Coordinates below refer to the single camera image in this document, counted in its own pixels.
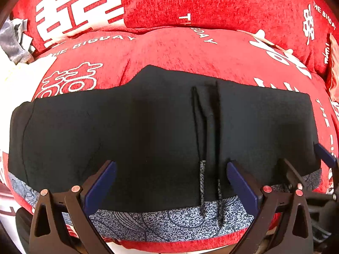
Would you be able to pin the red quilt with white characters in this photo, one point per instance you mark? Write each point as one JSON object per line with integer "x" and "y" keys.
{"x": 104, "y": 60}

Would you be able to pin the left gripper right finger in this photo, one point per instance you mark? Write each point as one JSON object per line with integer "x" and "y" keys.
{"x": 294, "y": 231}

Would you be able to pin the white bed sheet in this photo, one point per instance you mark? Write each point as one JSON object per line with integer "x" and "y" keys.
{"x": 20, "y": 81}

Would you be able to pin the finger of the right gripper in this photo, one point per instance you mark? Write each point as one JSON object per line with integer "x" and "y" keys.
{"x": 329, "y": 159}
{"x": 293, "y": 178}

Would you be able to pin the grey crumpled cloth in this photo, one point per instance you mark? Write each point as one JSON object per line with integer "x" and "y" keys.
{"x": 14, "y": 42}

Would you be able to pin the black pants with grey waistband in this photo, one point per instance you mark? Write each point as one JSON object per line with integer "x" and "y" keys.
{"x": 171, "y": 135}

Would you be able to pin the red packet with pattern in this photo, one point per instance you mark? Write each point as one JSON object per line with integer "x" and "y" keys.
{"x": 332, "y": 80}

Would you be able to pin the red pillow with white characters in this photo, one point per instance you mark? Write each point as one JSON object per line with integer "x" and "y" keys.
{"x": 304, "y": 26}

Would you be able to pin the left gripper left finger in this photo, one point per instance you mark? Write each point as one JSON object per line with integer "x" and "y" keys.
{"x": 61, "y": 222}

